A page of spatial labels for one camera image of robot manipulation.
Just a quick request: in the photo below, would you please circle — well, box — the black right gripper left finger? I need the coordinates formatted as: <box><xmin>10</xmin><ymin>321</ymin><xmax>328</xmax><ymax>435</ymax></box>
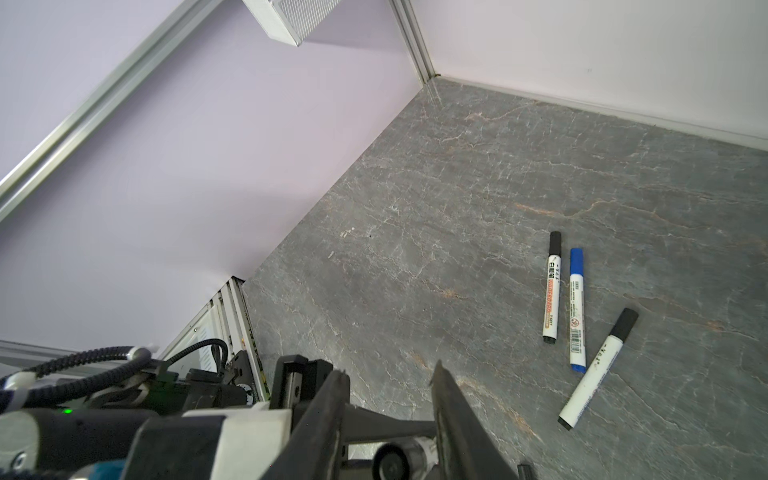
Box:
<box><xmin>262</xmin><ymin>370</ymin><xmax>350</xmax><ymax>479</ymax></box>

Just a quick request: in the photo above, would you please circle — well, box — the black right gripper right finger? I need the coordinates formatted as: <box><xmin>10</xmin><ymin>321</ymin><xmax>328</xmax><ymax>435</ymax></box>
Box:
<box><xmin>430</xmin><ymin>361</ymin><xmax>518</xmax><ymax>479</ymax></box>

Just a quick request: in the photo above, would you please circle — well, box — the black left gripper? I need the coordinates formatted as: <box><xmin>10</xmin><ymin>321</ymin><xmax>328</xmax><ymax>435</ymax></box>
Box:
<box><xmin>270</xmin><ymin>355</ymin><xmax>437</xmax><ymax>479</ymax></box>

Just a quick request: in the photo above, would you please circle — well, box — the black marker pen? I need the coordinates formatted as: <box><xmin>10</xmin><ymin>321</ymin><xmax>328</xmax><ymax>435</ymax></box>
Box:
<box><xmin>542</xmin><ymin>231</ymin><xmax>562</xmax><ymax>344</ymax></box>
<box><xmin>372</xmin><ymin>436</ymin><xmax>438</xmax><ymax>480</ymax></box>
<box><xmin>558</xmin><ymin>308</ymin><xmax>639</xmax><ymax>431</ymax></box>

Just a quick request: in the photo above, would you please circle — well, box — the blue whiteboard marker pen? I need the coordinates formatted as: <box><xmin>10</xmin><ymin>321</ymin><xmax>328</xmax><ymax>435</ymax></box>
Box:
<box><xmin>569</xmin><ymin>248</ymin><xmax>587</xmax><ymax>373</ymax></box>

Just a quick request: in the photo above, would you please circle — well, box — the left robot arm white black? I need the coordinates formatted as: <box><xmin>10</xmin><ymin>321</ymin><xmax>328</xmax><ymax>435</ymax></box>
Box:
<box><xmin>1</xmin><ymin>352</ymin><xmax>438</xmax><ymax>479</ymax></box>

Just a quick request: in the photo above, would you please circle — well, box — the small white mesh basket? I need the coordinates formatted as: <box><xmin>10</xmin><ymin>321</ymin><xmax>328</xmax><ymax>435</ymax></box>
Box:
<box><xmin>243</xmin><ymin>0</ymin><xmax>340</xmax><ymax>47</ymax></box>

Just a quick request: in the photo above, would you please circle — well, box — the aluminium frame rail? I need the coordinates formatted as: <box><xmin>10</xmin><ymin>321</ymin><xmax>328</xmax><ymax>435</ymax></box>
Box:
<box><xmin>0</xmin><ymin>0</ymin><xmax>439</xmax><ymax>415</ymax></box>

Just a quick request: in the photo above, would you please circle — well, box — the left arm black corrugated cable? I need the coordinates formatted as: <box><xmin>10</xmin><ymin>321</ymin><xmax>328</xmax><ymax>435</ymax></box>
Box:
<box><xmin>0</xmin><ymin>345</ymin><xmax>154</xmax><ymax>415</ymax></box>

